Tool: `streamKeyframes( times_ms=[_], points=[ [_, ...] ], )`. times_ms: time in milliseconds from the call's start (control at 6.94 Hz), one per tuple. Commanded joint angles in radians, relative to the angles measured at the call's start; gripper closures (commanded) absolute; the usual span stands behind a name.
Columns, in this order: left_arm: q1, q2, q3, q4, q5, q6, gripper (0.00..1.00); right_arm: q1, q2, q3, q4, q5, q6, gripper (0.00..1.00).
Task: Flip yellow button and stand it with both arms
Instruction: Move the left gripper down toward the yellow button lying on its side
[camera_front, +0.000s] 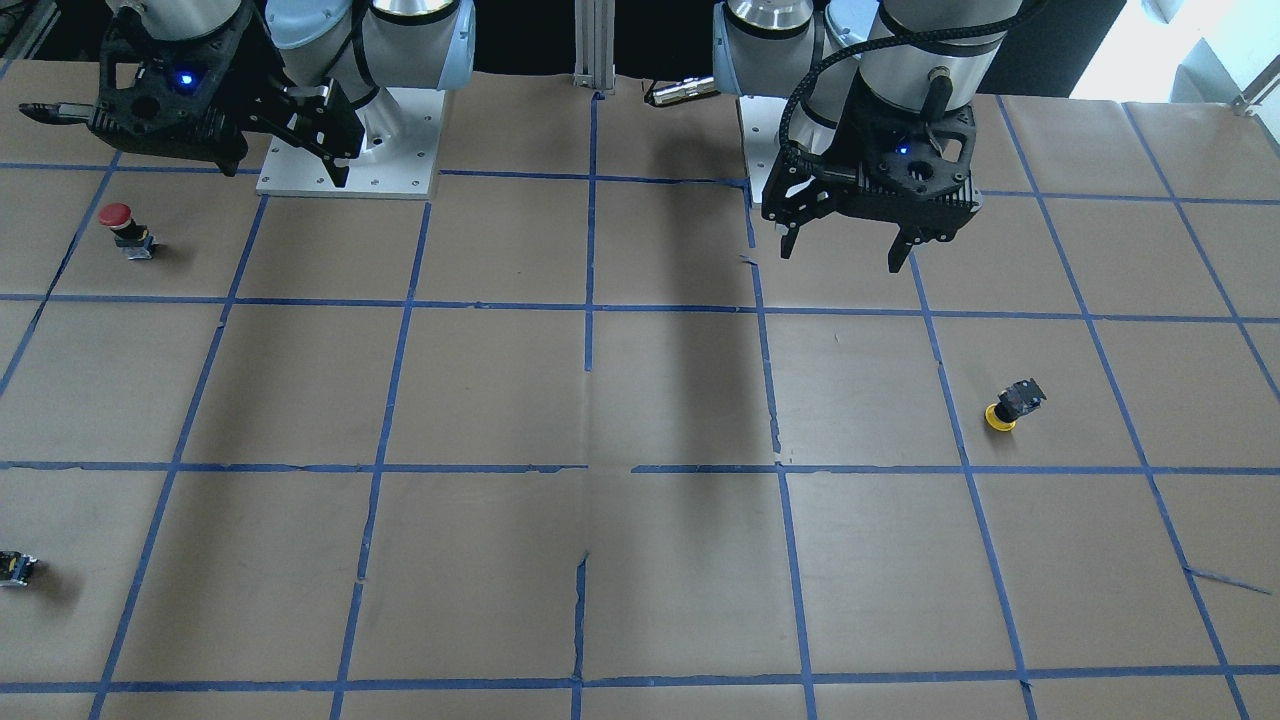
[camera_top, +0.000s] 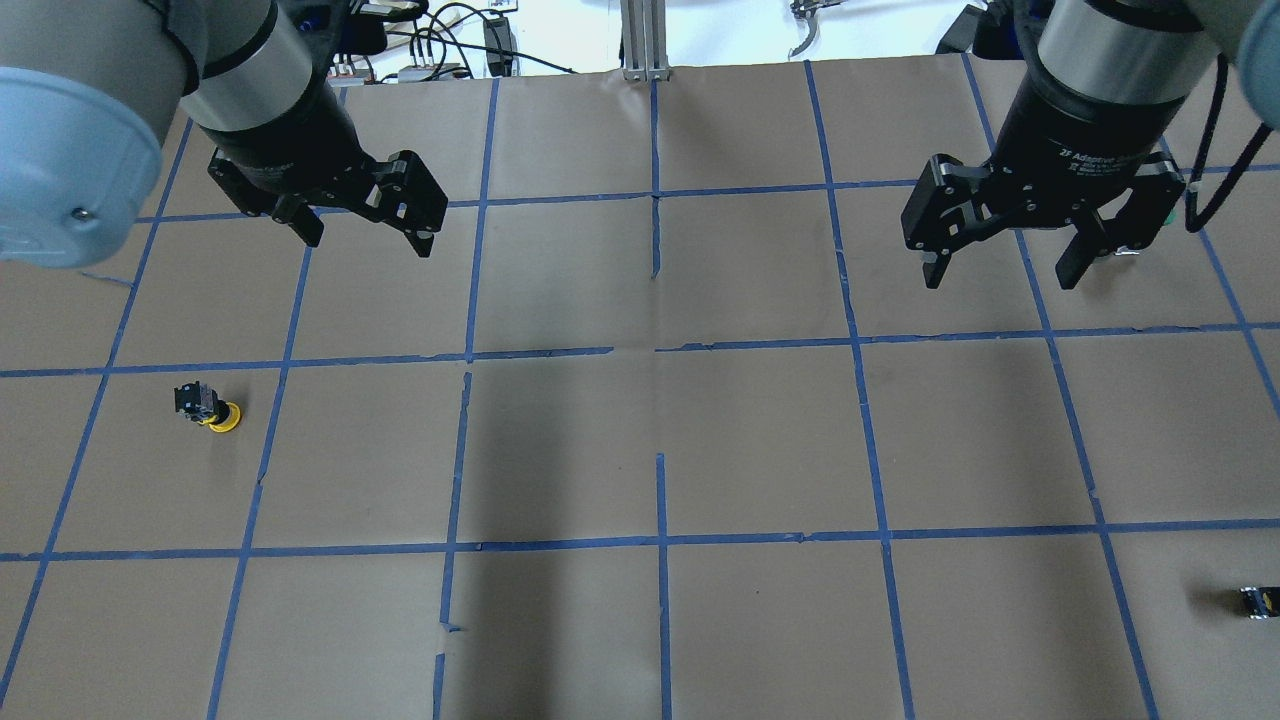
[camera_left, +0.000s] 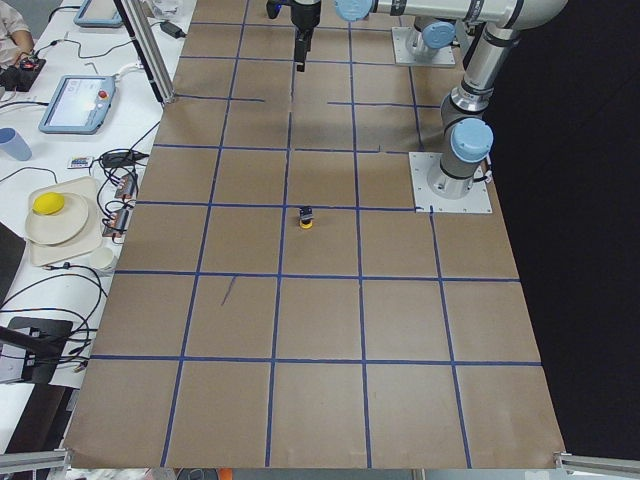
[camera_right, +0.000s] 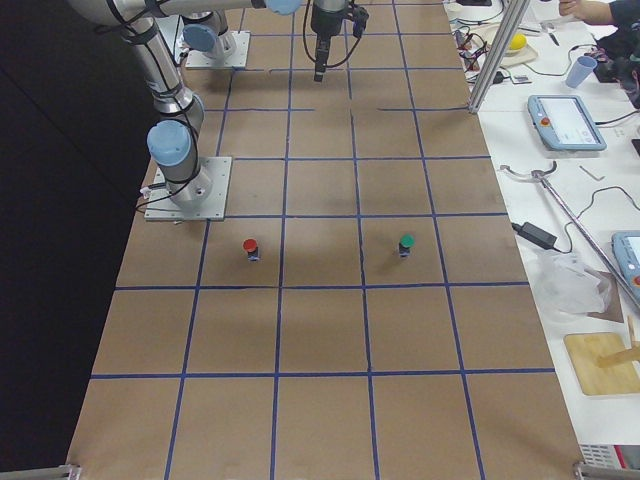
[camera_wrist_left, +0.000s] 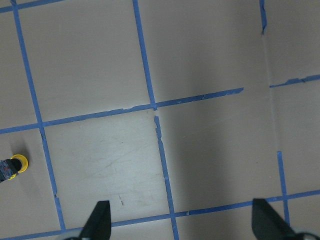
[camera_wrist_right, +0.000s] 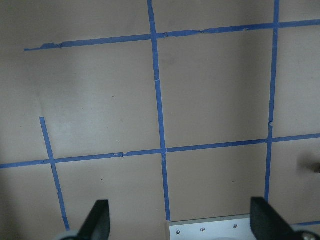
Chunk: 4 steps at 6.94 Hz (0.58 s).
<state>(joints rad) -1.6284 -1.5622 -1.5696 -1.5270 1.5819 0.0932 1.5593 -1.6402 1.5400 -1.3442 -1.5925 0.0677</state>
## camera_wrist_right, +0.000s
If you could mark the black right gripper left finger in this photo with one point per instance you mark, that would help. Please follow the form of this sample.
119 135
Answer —
97 225

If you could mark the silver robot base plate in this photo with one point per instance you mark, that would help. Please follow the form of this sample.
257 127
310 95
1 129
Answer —
236 227

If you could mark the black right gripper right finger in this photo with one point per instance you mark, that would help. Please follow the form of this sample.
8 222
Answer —
267 224

